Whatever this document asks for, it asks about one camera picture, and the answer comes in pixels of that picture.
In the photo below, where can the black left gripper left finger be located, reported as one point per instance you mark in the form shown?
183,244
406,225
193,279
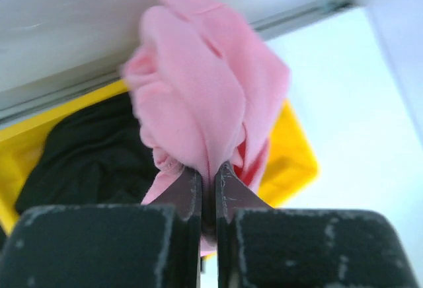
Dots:
110,245

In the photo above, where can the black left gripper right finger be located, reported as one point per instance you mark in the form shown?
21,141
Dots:
259,246

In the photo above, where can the pink t-shirt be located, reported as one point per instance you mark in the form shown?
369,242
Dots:
206,90

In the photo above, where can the yellow plastic bin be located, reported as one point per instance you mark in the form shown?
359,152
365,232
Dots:
291,164

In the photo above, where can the black t-shirt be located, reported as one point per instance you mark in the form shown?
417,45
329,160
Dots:
92,156

